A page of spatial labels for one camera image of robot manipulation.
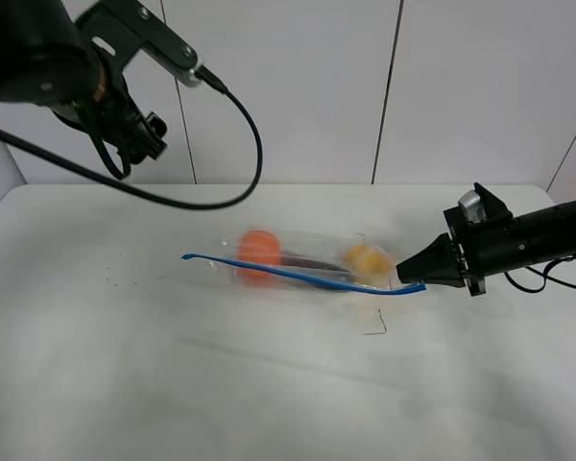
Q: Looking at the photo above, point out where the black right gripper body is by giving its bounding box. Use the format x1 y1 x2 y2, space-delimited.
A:
444 182 514 297

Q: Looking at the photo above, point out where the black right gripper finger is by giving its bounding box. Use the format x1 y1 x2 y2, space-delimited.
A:
412 277 466 288
396 233 461 281

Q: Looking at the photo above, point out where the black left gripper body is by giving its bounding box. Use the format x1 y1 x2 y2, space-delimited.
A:
51 47 149 166

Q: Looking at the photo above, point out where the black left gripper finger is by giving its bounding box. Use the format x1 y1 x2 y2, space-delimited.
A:
132 112 168 163

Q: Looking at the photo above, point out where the clear zip bag blue zipper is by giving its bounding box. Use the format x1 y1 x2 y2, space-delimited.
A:
181 229 425 296

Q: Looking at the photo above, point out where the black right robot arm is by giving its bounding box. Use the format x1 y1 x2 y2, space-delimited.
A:
396 182 576 296

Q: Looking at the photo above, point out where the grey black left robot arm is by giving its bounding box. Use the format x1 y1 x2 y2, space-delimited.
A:
0 1 167 177

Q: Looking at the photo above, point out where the dark purple eggplant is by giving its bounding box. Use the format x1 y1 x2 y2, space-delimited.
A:
280 252 356 292

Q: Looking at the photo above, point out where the orange fruit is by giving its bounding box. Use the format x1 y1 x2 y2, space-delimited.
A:
237 230 281 286

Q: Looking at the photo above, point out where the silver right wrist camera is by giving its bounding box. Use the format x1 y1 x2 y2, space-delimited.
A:
458 190 487 224

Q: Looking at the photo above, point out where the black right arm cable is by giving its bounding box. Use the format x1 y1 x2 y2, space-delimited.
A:
503 254 576 294

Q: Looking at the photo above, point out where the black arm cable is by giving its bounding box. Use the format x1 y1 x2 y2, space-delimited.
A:
0 66 263 210
503 254 576 294

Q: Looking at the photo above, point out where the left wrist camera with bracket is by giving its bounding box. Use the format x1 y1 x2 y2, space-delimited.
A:
75 0 203 87

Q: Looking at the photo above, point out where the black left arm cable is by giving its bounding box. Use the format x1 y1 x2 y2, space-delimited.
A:
0 66 263 210

